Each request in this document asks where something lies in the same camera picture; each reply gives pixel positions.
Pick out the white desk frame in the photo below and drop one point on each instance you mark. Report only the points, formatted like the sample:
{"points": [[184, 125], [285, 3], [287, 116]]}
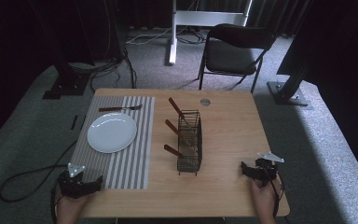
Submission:
{"points": [[199, 18]]}

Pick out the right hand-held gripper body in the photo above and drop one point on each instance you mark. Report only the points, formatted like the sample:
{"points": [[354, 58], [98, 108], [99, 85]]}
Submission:
{"points": [[267, 169]]}

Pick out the black folding chair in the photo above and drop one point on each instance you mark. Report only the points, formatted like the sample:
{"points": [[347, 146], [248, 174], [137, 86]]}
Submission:
{"points": [[230, 56]]}

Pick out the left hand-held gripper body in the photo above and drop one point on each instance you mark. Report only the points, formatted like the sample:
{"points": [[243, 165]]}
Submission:
{"points": [[71, 185]]}

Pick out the dark strip on floor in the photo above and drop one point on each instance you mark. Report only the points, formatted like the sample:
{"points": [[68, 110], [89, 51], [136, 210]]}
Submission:
{"points": [[74, 122]]}

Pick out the white round plate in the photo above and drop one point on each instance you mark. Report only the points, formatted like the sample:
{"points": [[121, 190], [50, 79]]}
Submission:
{"points": [[112, 133]]}

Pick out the person's left hand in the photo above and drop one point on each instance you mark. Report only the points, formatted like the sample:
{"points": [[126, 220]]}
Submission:
{"points": [[70, 208]]}

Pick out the black metal stand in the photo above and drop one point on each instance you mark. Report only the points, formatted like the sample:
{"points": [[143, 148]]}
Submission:
{"points": [[66, 84], [289, 93]]}

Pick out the person's right hand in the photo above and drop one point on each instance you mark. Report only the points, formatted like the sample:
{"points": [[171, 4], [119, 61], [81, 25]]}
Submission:
{"points": [[264, 202]]}

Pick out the grey striped placemat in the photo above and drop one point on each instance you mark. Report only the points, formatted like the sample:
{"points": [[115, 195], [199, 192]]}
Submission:
{"points": [[130, 168]]}

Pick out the round grey table grommet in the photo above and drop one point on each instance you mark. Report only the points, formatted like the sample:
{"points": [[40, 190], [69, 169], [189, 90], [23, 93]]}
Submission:
{"points": [[205, 102]]}

